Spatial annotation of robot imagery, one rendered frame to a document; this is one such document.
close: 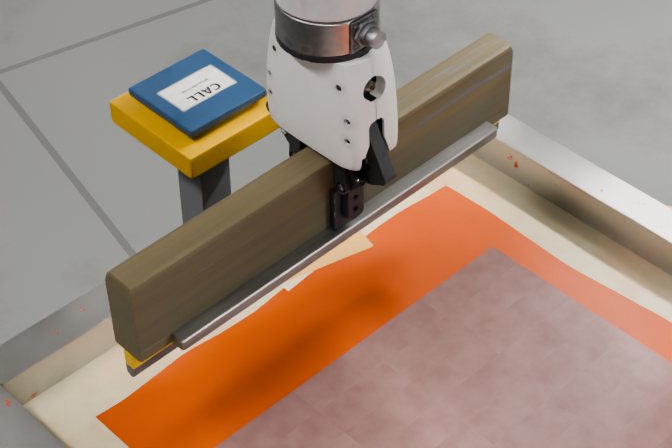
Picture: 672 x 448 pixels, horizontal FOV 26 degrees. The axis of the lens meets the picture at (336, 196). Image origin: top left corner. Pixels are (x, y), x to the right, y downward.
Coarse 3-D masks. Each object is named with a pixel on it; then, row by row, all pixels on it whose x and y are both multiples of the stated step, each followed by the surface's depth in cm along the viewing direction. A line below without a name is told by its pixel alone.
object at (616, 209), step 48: (528, 144) 136; (576, 192) 132; (624, 192) 131; (624, 240) 130; (96, 288) 122; (48, 336) 118; (96, 336) 119; (0, 384) 114; (48, 384) 118; (0, 432) 110; (48, 432) 110
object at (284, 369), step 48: (240, 336) 123; (288, 336) 123; (336, 336) 123; (144, 384) 118; (192, 384) 118; (240, 384) 118; (288, 384) 118; (336, 384) 118; (384, 384) 118; (144, 432) 115; (192, 432) 115; (240, 432) 115; (288, 432) 115; (336, 432) 115; (384, 432) 115; (432, 432) 115
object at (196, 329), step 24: (456, 144) 121; (480, 144) 122; (432, 168) 119; (384, 192) 117; (408, 192) 118; (360, 216) 115; (312, 240) 113; (336, 240) 113; (288, 264) 111; (240, 288) 109; (264, 288) 109; (216, 312) 107; (192, 336) 106
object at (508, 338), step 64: (448, 192) 136; (384, 256) 130; (448, 256) 130; (512, 256) 130; (384, 320) 124; (448, 320) 124; (512, 320) 124; (576, 320) 124; (640, 320) 124; (448, 384) 118; (512, 384) 118; (576, 384) 118; (640, 384) 118
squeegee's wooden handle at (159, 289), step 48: (480, 48) 120; (432, 96) 116; (480, 96) 121; (432, 144) 119; (240, 192) 108; (288, 192) 108; (192, 240) 104; (240, 240) 106; (288, 240) 111; (144, 288) 101; (192, 288) 105; (144, 336) 104
